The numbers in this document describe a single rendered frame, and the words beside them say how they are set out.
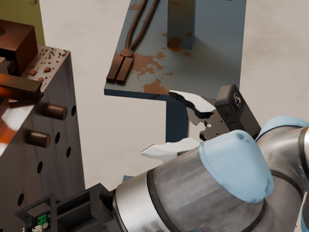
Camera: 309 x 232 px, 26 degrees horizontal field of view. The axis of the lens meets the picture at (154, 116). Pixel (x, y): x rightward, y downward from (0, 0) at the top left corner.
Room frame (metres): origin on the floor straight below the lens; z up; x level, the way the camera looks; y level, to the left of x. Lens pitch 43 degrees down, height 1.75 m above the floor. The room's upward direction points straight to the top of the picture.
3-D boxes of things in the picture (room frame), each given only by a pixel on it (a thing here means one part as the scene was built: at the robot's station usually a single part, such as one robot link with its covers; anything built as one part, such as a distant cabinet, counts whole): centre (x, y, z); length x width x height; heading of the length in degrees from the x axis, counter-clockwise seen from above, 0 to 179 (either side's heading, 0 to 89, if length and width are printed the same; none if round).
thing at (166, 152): (0.71, -0.03, 0.98); 0.09 x 0.03 x 0.06; 108
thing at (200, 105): (0.82, -0.06, 0.98); 0.09 x 0.03 x 0.06; 36
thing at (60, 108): (0.94, 0.19, 0.87); 0.04 x 0.03 x 0.03; 72
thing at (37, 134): (0.86, 0.21, 0.87); 0.04 x 0.03 x 0.03; 72
